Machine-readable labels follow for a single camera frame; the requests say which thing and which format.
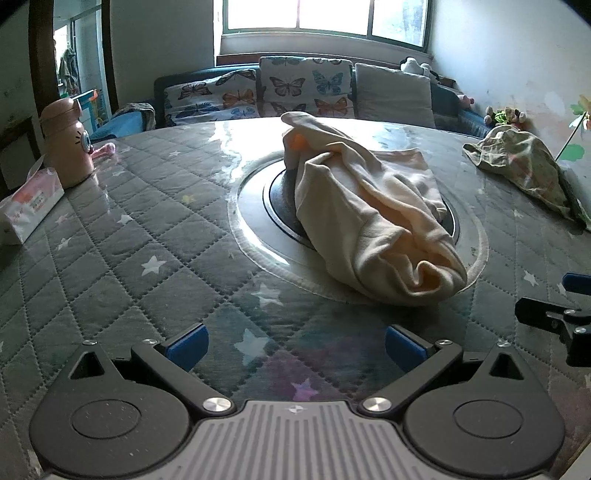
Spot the cream beige garment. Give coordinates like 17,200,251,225
281,111,468,306

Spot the grey blanket on sofa arm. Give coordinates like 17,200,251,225
115,102,157,133

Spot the green floral garment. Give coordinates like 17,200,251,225
462,125,590,231

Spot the paper pinwheel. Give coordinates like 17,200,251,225
555,95,590,162

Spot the colourful plush toy pile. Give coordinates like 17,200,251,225
483,106,528,129

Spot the blue sofa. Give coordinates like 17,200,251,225
90,64,490,142

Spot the pink tissue pack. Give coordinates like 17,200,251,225
0,156,64,245

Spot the pink cartoon water bottle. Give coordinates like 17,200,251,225
40,98,94,189

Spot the small pink toy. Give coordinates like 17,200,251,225
91,142,116,160

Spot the plain grey cushion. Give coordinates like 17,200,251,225
355,63,436,128

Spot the white plush toy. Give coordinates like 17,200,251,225
400,56,440,83

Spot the window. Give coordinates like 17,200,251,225
222,0,431,50

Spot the upright butterfly pillow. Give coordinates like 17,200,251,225
259,56,355,118

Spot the left butterfly pillow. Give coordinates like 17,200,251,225
163,69,259,127

